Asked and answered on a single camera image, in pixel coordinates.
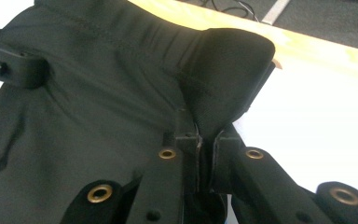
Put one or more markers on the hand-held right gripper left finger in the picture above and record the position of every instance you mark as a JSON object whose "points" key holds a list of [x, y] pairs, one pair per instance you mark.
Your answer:
{"points": [[188, 161]]}

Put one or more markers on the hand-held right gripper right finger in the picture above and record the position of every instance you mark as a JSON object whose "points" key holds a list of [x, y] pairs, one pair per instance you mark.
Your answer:
{"points": [[225, 161]]}

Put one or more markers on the black shorts with blue stripes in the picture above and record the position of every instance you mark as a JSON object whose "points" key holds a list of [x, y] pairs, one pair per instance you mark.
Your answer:
{"points": [[105, 93]]}

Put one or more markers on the white metal stand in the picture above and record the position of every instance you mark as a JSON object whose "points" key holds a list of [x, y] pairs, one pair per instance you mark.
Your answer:
{"points": [[275, 12]]}

